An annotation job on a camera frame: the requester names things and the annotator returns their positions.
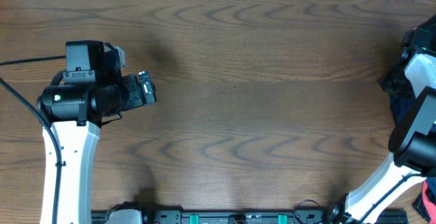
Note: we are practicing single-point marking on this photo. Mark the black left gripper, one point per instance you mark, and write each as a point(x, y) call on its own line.
point(139, 90)

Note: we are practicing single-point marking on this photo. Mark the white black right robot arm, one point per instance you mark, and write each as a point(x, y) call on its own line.
point(411, 159)

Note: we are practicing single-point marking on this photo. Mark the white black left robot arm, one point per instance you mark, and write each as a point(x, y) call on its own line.
point(72, 108)

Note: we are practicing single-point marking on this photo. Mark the pile of dark clothes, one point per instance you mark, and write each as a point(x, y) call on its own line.
point(399, 90)

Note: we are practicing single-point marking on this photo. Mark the red black garment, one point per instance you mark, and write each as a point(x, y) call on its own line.
point(424, 204)

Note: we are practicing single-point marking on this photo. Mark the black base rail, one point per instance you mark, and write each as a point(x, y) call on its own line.
point(133, 213)

